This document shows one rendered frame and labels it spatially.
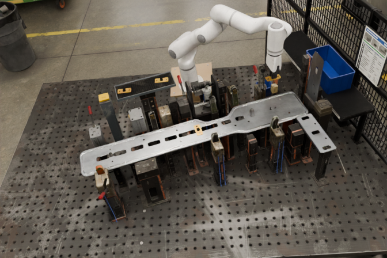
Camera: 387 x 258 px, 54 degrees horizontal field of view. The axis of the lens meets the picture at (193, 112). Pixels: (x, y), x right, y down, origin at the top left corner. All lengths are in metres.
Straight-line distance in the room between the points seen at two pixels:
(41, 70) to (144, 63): 1.26
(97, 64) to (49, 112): 1.65
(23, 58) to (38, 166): 2.37
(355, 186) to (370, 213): 0.18
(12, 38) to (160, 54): 1.68
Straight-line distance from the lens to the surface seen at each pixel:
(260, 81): 2.38
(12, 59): 4.93
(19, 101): 4.59
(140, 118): 2.23
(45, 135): 2.98
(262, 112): 2.33
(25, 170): 2.82
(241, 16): 2.08
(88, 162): 2.26
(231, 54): 4.44
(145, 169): 2.09
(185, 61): 2.67
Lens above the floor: 2.67
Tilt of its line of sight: 45 degrees down
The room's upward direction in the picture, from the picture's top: 8 degrees counter-clockwise
